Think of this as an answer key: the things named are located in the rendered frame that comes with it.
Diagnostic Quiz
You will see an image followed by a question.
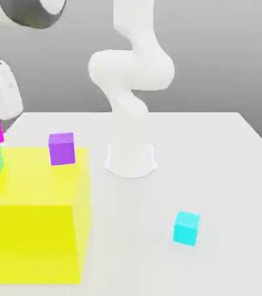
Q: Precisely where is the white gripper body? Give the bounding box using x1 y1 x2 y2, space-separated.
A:
0 61 24 121

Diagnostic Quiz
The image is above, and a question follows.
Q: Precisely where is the small purple cube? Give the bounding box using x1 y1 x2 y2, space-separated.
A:
48 132 76 167

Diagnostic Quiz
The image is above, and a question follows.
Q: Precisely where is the small cyan cube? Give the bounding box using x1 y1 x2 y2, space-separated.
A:
172 210 201 247

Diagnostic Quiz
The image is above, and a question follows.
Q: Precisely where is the large yellow box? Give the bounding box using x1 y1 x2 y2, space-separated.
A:
0 146 94 286

